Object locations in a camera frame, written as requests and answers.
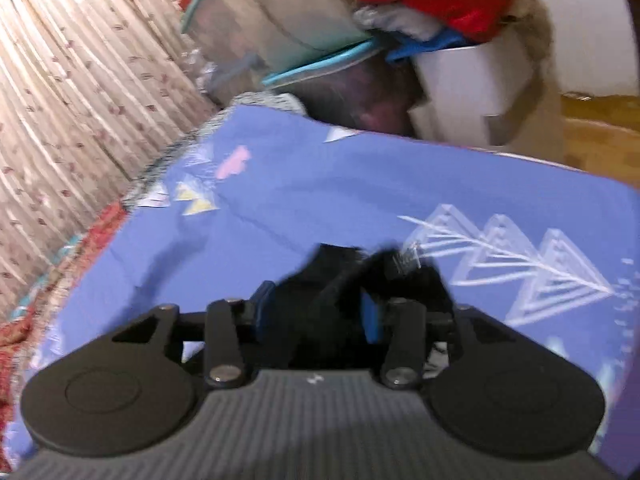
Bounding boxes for clear bin with teal lid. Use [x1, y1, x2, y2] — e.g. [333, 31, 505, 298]
[180, 0, 422, 136]

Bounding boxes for blue patterned bed sheet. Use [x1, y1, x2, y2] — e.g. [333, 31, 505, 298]
[16, 106, 639, 479]

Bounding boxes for beige floral curtain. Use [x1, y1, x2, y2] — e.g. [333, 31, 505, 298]
[1, 0, 212, 313]

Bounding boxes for red patterned quilt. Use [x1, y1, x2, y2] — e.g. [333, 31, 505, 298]
[1, 200, 128, 442]

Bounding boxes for red folded garment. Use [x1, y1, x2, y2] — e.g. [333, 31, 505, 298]
[358, 0, 514, 42]

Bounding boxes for beige fabric storage bag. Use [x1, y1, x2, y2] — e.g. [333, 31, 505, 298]
[222, 0, 564, 162]

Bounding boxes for white laundry basket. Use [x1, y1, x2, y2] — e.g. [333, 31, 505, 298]
[411, 35, 534, 148]

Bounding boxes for black pants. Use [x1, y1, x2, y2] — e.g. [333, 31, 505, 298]
[255, 244, 454, 370]

